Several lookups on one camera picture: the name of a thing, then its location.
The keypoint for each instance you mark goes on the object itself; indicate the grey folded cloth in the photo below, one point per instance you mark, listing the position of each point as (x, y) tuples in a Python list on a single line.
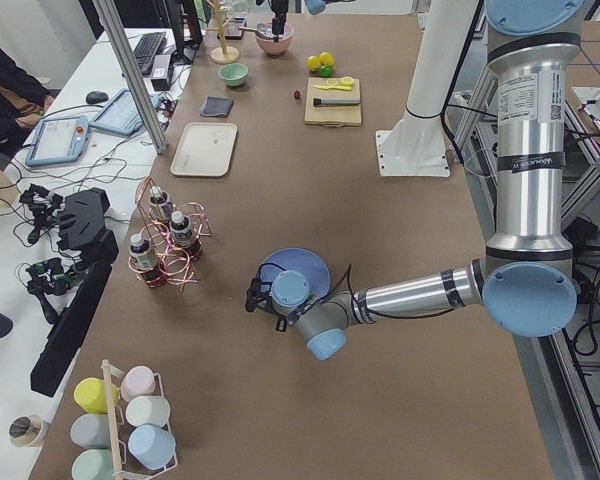
[(216, 107)]

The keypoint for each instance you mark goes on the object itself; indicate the yellow cup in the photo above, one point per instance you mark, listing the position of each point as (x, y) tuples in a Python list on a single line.
[(89, 394)]

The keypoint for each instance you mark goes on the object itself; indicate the yellow lemon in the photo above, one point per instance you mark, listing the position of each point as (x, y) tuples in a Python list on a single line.
[(313, 63), (326, 59)]

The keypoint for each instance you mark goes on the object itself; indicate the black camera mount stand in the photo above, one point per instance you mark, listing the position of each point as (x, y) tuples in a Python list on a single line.
[(68, 295)]

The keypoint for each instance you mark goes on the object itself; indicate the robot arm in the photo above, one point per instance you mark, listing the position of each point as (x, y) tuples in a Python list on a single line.
[(313, 6), (524, 279)]

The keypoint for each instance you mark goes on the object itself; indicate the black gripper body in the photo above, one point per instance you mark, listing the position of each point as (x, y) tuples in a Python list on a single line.
[(267, 303), (279, 8)]

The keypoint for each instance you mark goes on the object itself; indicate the yellow plastic knife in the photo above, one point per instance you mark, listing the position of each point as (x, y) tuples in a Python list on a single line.
[(333, 87)]

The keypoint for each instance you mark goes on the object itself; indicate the mint cup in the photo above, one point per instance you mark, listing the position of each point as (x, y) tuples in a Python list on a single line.
[(93, 464)]

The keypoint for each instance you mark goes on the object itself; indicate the green lime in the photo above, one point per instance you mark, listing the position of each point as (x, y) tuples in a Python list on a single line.
[(325, 71)]

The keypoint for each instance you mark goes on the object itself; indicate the blue plate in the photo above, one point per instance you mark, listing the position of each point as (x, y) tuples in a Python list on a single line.
[(302, 260)]

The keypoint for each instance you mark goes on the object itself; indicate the lower yellow lemon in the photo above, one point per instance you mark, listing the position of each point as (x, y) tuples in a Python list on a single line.
[(313, 63)]

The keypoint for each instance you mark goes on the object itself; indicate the black tray corner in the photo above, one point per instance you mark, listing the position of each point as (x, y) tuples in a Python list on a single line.
[(233, 29)]

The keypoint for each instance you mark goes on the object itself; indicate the copper wire bottle rack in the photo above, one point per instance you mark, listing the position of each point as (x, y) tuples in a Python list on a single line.
[(176, 265)]

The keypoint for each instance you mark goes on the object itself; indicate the grey cup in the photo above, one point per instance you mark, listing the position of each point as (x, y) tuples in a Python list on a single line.
[(91, 431)]

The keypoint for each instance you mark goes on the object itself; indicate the cream rabbit tray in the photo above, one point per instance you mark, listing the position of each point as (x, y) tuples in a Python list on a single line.
[(204, 150)]

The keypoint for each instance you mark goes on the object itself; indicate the aluminium frame post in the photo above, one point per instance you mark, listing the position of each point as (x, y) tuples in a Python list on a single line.
[(113, 26)]

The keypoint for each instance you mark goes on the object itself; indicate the pink bowl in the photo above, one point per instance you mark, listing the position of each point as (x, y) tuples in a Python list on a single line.
[(271, 45)]

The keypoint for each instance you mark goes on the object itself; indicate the wooden mug tree stand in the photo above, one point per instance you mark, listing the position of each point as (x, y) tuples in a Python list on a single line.
[(224, 54)]

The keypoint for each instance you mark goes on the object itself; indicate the white cup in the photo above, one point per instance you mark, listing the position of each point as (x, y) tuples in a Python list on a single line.
[(153, 410)]

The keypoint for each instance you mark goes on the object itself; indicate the teach pendant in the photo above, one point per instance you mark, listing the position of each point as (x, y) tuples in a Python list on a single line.
[(119, 115), (58, 140)]

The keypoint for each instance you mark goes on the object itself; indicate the mint green bowl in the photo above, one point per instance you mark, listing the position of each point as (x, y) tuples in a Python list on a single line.
[(234, 74)]

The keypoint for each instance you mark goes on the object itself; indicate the upper yellow lemon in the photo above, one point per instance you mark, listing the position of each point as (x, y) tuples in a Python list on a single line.
[(326, 59)]

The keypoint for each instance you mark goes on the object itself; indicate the steel ice scoop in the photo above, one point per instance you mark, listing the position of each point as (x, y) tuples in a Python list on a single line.
[(252, 29)]

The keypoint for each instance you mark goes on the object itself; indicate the pink cup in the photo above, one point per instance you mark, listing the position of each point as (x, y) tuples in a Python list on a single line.
[(138, 381)]

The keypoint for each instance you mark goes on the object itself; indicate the near teach pendant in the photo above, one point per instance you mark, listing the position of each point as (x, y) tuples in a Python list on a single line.
[(58, 140)]

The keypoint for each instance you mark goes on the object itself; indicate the computer mouse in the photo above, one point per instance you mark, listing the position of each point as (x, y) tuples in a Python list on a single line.
[(96, 97)]

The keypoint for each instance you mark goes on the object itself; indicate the wooden cutting board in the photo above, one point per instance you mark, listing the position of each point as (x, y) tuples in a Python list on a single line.
[(332, 116)]

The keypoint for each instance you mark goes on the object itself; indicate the steel muddler black tip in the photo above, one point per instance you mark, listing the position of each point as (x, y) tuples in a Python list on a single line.
[(328, 102)]

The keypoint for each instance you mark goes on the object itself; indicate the upper dark drink bottle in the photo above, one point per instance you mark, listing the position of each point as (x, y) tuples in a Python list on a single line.
[(161, 206)]

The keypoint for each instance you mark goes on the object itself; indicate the far teach pendant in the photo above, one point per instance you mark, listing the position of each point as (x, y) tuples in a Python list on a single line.
[(119, 115)]

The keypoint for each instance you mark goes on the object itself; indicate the lemon half on board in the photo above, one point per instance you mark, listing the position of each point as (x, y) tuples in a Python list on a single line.
[(347, 81)]

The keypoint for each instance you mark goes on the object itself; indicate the blue cup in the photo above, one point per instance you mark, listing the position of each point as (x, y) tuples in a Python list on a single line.
[(152, 446)]

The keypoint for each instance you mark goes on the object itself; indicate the black keyboard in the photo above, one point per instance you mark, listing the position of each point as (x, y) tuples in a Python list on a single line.
[(149, 46)]

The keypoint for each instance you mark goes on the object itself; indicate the white wire cup rack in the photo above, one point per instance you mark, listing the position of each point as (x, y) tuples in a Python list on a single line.
[(125, 465)]

